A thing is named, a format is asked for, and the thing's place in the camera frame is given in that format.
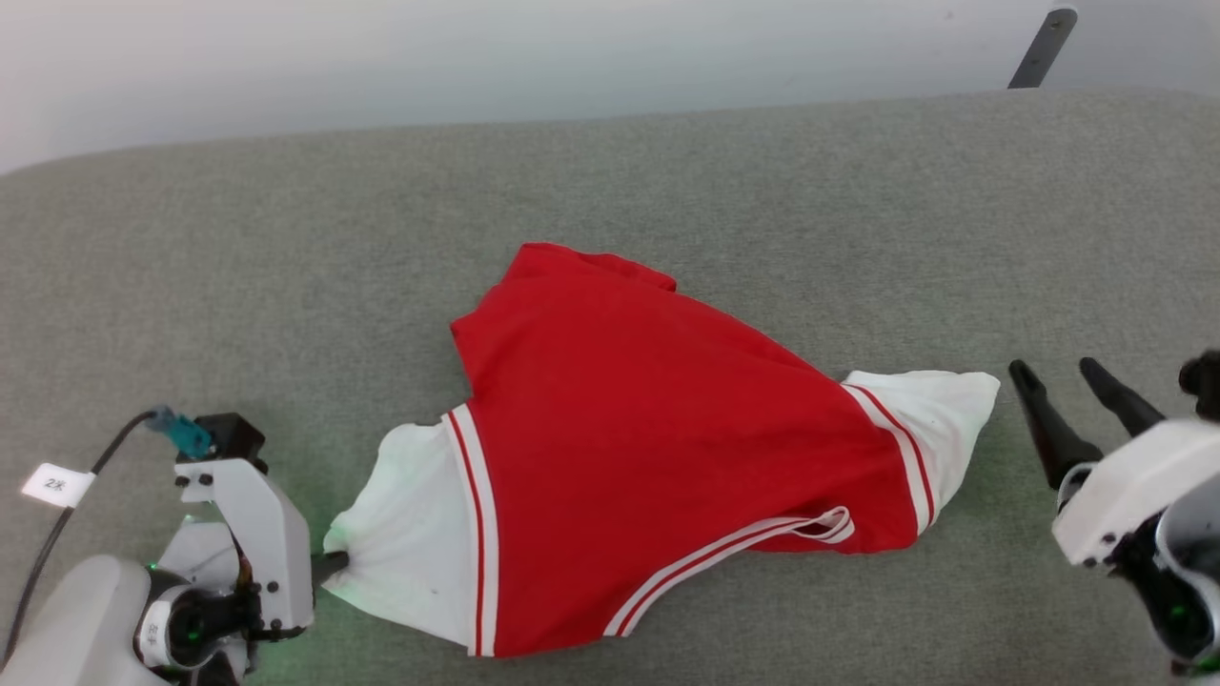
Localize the red white jersey shirt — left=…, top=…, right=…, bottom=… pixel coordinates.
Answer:
left=322, top=242, right=1002, bottom=658

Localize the black cable teal plug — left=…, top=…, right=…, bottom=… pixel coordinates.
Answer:
left=0, top=406, right=213, bottom=668

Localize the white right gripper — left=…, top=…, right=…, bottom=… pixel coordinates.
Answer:
left=1008, top=357, right=1220, bottom=568

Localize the grey metal wall bracket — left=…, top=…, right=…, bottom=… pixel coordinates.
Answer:
left=1007, top=5, right=1079, bottom=90

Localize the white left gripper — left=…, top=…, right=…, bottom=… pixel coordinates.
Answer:
left=152, top=457, right=350, bottom=639

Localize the white cable label tag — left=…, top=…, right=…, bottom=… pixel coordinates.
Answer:
left=21, top=462, right=96, bottom=509

